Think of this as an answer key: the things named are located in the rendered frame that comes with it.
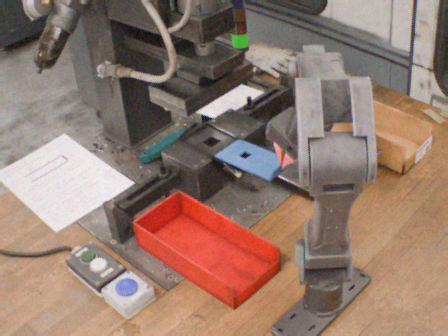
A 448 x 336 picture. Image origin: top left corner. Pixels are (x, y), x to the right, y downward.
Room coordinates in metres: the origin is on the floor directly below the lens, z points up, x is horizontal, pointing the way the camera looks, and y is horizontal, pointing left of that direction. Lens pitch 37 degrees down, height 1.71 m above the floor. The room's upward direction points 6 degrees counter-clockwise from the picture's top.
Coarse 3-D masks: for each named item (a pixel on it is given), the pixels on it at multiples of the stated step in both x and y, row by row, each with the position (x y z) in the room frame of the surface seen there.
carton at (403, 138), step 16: (384, 112) 1.14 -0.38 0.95; (400, 112) 1.11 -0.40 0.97; (336, 128) 1.10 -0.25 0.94; (352, 128) 1.07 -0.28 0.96; (384, 128) 1.14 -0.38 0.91; (400, 128) 1.11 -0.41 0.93; (416, 128) 1.07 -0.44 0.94; (384, 144) 1.01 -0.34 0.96; (400, 144) 1.07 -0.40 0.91; (416, 144) 1.07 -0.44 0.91; (384, 160) 1.01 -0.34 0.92; (400, 160) 0.98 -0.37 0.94; (416, 160) 1.01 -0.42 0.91
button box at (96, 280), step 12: (0, 252) 0.85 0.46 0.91; (12, 252) 0.85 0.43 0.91; (36, 252) 0.84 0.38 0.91; (48, 252) 0.84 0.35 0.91; (72, 252) 0.82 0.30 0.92; (96, 252) 0.81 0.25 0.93; (72, 264) 0.78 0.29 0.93; (84, 264) 0.78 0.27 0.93; (108, 264) 0.77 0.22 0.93; (120, 264) 0.77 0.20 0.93; (84, 276) 0.75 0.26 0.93; (96, 276) 0.75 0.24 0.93; (108, 276) 0.75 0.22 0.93; (96, 288) 0.73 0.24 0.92
